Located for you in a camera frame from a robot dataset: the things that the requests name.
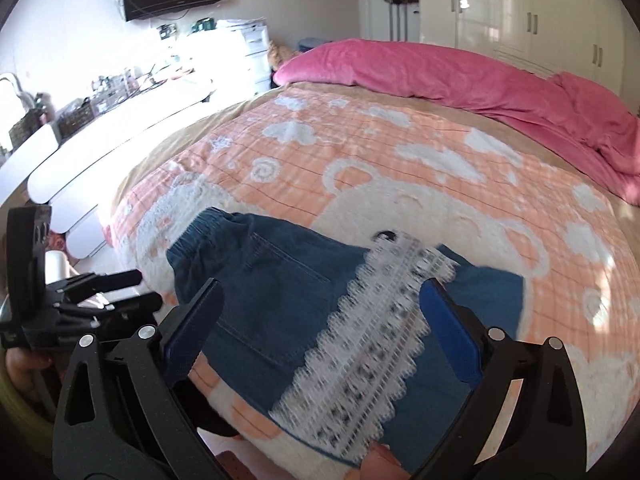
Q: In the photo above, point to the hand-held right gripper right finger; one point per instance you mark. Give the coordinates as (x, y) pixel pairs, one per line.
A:
(447, 331)

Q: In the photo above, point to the white wardrobe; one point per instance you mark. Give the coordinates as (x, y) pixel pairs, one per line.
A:
(500, 10)

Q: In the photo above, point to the tan plush toy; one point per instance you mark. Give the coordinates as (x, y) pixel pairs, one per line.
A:
(282, 55)

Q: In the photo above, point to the pink duvet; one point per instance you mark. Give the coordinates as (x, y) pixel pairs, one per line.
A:
(425, 70)

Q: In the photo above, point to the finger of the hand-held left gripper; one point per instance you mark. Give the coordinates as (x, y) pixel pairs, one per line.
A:
(120, 306)
(100, 282)

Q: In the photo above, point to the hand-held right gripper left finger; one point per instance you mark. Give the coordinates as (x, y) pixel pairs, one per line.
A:
(192, 331)

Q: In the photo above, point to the person's left hand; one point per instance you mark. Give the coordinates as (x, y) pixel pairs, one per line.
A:
(27, 372)

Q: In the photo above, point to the white drawer cabinet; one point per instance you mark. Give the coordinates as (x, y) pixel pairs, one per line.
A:
(250, 55)

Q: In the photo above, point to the white desk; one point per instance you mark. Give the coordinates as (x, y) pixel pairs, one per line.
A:
(100, 135)

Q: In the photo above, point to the woven storage basket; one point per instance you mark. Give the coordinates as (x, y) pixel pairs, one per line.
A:
(76, 117)
(26, 129)

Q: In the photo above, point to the orange printed blanket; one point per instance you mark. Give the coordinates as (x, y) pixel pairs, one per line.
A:
(400, 170)

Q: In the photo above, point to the blue denim pants lace trim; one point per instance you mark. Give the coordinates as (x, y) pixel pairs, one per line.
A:
(270, 285)

